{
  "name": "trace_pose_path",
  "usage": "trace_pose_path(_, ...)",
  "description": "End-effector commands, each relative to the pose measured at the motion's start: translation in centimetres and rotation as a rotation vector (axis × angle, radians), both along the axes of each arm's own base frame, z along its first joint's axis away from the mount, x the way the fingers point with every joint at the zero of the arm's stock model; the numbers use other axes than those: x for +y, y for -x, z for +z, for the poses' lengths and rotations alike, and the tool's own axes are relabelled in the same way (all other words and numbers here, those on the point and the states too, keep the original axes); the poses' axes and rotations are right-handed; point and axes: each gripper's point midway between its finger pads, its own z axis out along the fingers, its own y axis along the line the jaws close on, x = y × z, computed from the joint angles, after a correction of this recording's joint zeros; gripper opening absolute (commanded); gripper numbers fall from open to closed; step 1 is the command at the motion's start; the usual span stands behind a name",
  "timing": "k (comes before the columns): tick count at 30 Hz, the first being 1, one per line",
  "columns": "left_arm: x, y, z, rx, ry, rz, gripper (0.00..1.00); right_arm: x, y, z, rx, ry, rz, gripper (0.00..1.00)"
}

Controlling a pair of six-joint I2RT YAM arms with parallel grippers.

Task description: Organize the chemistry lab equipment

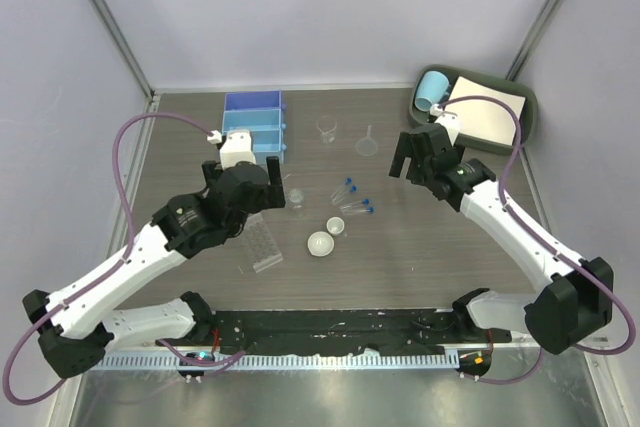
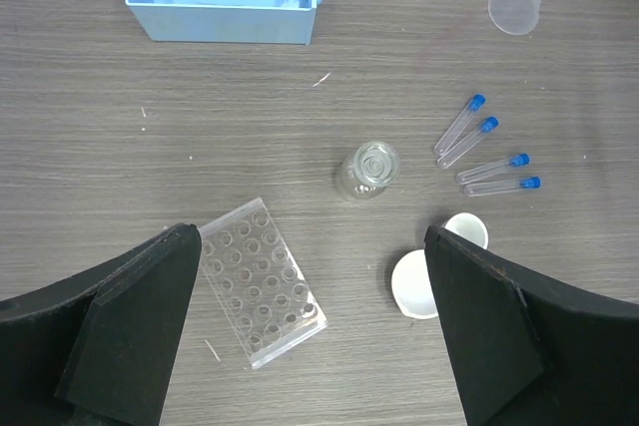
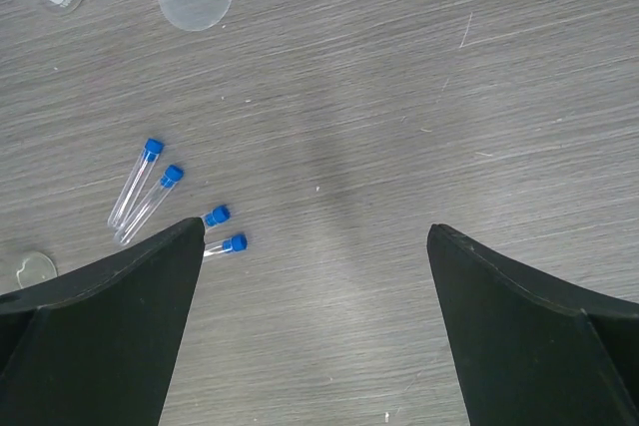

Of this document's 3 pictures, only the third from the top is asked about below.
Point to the blue-capped test tube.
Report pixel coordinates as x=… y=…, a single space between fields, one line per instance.
x=216 y=216
x=233 y=244
x=148 y=205
x=135 y=182

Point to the small clear glass flask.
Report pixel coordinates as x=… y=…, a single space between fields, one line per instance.
x=34 y=268

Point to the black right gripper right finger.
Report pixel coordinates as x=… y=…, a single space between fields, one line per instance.
x=530 y=348

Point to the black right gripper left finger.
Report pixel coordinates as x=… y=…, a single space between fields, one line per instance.
x=98 y=345

